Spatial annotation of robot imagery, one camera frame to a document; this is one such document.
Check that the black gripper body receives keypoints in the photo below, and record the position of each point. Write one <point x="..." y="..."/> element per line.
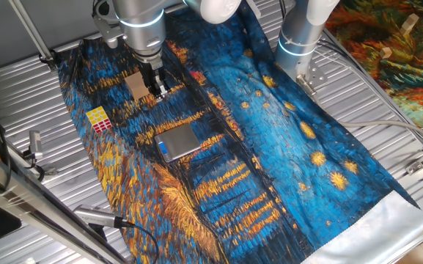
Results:
<point x="149" y="73"/>

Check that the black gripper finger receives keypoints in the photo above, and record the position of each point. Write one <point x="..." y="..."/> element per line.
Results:
<point x="162" y="89"/>
<point x="152" y="89"/>

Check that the large wooden cube block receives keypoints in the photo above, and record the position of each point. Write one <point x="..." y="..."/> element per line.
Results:
<point x="136" y="86"/>

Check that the silver digital scale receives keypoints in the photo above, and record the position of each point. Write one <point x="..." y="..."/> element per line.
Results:
<point x="180" y="141"/>

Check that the small wooden block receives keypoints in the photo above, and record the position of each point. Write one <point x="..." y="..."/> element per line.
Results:
<point x="410" y="23"/>
<point x="386" y="53"/>

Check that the Rubik's cube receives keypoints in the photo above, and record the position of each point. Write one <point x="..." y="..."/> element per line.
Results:
<point x="99" y="119"/>

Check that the blue starry night painted cloth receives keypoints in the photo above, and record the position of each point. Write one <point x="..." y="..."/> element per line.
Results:
<point x="270" y="146"/>

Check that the grey metal pole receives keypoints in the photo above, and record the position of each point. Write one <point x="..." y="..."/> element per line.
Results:
<point x="31" y="34"/>

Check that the orange painted cloth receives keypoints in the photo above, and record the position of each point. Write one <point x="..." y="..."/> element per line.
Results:
<point x="398" y="73"/>

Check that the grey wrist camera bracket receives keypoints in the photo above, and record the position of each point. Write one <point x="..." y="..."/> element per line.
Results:
<point x="106" y="33"/>

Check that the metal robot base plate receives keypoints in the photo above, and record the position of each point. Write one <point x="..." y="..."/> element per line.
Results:
<point x="313" y="75"/>

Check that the aluminium frame beam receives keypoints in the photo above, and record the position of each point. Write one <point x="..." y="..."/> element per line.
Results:
<point x="31" y="205"/>

